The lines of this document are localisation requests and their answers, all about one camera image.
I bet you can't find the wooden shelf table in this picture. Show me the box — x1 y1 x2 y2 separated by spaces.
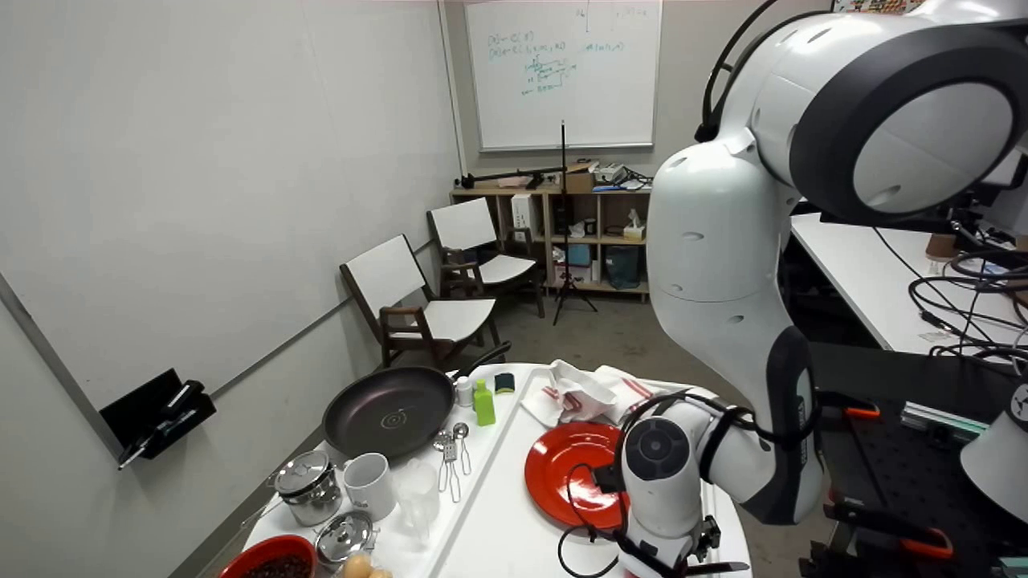
445 175 652 303

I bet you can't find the bottle with green cap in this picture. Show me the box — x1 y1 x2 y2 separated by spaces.
470 377 501 432

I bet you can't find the white teal bar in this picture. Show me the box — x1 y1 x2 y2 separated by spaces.
895 399 993 444

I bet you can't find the white mug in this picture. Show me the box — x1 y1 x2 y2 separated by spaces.
340 450 400 525

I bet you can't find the white cone shade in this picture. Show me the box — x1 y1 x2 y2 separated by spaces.
958 382 1028 526

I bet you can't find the small metal lidded container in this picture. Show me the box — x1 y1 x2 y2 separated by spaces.
315 507 378 572

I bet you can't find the metal measuring spoon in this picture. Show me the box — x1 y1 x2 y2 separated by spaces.
430 417 474 507

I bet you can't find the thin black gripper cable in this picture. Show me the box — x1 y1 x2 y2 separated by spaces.
551 452 652 578

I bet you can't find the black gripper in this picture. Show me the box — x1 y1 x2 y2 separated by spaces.
638 525 733 578

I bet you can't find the tan bread roll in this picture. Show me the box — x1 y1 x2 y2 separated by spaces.
338 550 394 578

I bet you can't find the black work table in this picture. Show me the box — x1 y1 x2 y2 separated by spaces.
811 340 1028 578

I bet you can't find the grey wall rail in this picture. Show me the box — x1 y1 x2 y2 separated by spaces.
204 297 360 402

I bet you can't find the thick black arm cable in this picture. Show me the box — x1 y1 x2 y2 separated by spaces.
691 0 781 145

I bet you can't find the cardboard box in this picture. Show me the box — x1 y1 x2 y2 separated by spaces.
561 157 605 197

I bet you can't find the black wall marker tray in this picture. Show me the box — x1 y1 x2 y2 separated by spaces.
97 365 221 477

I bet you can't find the black frying pan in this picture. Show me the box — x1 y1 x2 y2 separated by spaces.
321 339 512 469

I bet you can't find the black tripod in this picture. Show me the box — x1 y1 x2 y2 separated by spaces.
547 118 605 327

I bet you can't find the red round plate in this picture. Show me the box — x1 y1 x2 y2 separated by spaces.
520 417 645 537

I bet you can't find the wall whiteboard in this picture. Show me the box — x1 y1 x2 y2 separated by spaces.
463 0 668 156

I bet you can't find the white folding chair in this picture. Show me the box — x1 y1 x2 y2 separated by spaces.
338 232 501 369
423 192 547 319

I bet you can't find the orange handled clamp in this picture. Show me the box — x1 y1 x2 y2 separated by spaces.
823 495 958 565
816 388 886 426

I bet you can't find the red bowl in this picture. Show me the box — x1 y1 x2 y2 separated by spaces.
219 535 321 578

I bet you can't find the white plastic tray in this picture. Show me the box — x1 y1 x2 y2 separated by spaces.
430 362 720 578

